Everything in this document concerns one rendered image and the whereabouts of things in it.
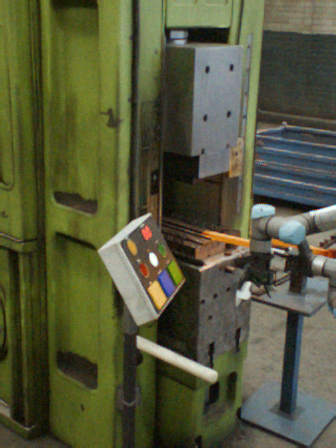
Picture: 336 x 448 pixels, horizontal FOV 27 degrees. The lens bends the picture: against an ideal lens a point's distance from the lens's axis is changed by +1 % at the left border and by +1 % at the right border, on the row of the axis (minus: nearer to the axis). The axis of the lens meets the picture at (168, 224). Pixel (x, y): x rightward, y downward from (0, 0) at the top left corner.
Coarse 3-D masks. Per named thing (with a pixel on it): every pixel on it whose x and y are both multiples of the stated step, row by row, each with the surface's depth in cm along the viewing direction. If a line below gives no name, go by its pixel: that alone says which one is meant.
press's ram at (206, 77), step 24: (168, 48) 258; (192, 48) 250; (216, 48) 258; (240, 48) 269; (168, 72) 260; (192, 72) 252; (216, 72) 261; (240, 72) 273; (168, 96) 263; (192, 96) 255; (216, 96) 265; (240, 96) 277; (168, 120) 265; (192, 120) 257; (216, 120) 268; (168, 144) 268; (192, 144) 260; (216, 144) 272
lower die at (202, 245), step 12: (168, 228) 297; (180, 228) 294; (204, 228) 298; (168, 240) 286; (180, 240) 286; (192, 240) 283; (204, 240) 283; (216, 240) 287; (180, 252) 283; (192, 252) 279; (204, 252) 282; (216, 252) 289
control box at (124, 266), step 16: (144, 224) 238; (112, 240) 225; (128, 240) 222; (144, 240) 233; (160, 240) 245; (112, 256) 218; (128, 256) 218; (144, 256) 228; (160, 256) 239; (112, 272) 220; (128, 272) 218; (160, 272) 234; (128, 288) 220; (144, 288) 219; (176, 288) 241; (128, 304) 221; (144, 304) 220; (144, 320) 221
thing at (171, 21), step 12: (168, 0) 253; (180, 0) 259; (192, 0) 264; (204, 0) 268; (216, 0) 275; (228, 0) 279; (168, 12) 255; (180, 12) 259; (192, 12) 264; (204, 12) 270; (216, 12) 275; (228, 12) 281; (168, 24) 256; (180, 24) 261; (192, 24) 266; (204, 24) 271; (216, 24) 277; (228, 24) 283
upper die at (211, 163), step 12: (168, 156) 276; (180, 156) 272; (192, 156) 268; (204, 156) 268; (216, 156) 273; (228, 156) 280; (168, 168) 278; (180, 168) 273; (192, 168) 269; (204, 168) 269; (216, 168) 275; (228, 168) 281
